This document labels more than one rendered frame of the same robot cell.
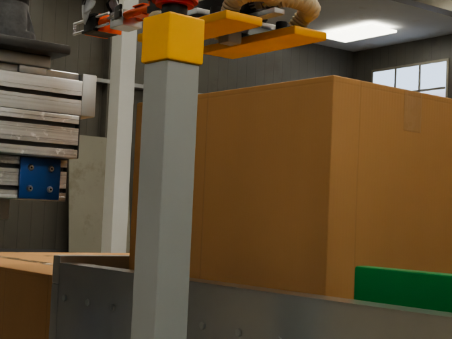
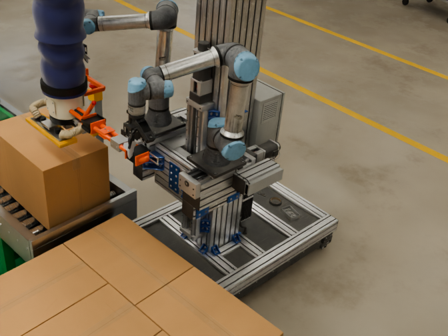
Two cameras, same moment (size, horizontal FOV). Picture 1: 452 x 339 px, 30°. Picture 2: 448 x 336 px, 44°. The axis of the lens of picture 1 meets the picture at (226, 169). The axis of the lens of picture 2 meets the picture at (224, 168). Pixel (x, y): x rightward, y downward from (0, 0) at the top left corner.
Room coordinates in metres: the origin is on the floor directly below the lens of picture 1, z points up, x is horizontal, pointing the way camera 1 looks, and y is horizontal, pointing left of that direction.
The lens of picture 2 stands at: (4.52, 0.41, 2.59)
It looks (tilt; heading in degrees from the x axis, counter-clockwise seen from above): 33 degrees down; 170
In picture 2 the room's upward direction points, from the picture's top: 6 degrees clockwise
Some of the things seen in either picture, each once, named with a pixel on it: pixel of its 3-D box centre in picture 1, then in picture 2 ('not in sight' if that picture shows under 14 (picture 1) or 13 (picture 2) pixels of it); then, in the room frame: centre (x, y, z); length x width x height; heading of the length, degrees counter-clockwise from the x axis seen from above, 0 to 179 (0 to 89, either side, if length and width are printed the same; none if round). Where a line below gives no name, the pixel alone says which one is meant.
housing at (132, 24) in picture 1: (126, 20); (120, 143); (2.28, 0.29, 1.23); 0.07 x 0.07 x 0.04; 38
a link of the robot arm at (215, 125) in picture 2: not in sight; (219, 131); (2.12, 0.77, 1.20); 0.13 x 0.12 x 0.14; 17
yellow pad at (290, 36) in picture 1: (261, 37); (50, 127); (1.98, -0.07, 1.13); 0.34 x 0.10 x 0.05; 38
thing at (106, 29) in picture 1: (103, 26); (137, 155); (2.39, 0.37, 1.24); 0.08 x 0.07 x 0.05; 38
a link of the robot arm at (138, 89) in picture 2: not in sight; (137, 91); (2.37, 0.37, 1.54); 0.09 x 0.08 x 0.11; 107
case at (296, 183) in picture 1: (292, 198); (49, 165); (1.74, -0.14, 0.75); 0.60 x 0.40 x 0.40; 39
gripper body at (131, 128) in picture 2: not in sight; (135, 124); (2.37, 0.36, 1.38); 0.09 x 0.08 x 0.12; 37
